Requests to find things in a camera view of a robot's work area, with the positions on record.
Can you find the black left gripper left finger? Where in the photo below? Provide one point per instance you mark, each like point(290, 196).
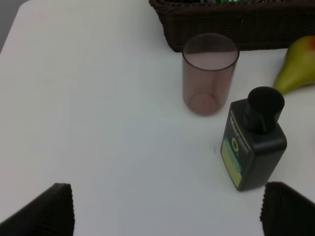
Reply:
point(49, 214)

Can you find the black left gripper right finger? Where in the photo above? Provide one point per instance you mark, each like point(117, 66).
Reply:
point(286, 212)

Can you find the dark green pump bottle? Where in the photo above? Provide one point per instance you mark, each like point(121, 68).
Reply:
point(253, 141)

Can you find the green red pear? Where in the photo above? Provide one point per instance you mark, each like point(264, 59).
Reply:
point(298, 67)

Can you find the translucent pink plastic cup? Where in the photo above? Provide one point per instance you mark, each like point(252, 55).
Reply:
point(208, 66)

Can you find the dark brown wicker basket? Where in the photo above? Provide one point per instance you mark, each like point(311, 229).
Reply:
point(251, 24)

